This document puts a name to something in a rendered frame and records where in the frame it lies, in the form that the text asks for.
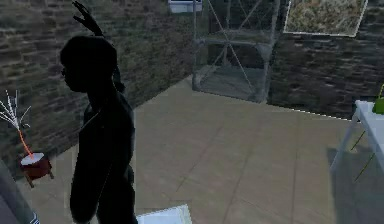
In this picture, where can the black human figure statue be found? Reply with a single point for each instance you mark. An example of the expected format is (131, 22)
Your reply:
(103, 140)

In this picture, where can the white flat object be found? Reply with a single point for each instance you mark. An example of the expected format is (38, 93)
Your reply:
(165, 216)

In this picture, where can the white box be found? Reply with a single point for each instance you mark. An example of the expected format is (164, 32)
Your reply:
(185, 5)

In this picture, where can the red pot with bare plant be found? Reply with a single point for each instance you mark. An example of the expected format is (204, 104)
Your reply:
(35, 165)

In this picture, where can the white table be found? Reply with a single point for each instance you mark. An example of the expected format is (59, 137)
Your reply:
(370, 126)

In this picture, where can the green object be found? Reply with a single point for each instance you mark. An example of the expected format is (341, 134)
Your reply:
(379, 104)

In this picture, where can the grey furniture edge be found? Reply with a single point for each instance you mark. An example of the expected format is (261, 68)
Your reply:
(11, 200)

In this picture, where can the framed picture with white frame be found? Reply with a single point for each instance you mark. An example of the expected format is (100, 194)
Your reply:
(325, 15)

